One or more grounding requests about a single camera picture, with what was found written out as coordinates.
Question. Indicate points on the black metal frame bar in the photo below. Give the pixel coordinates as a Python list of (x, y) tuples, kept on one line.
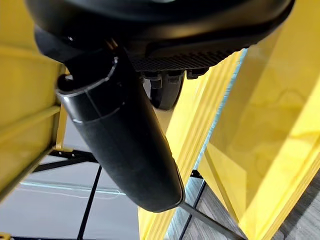
[(212, 221), (90, 200), (62, 162)]

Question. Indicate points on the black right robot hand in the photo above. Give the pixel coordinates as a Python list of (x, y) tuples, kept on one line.
[(120, 140)]

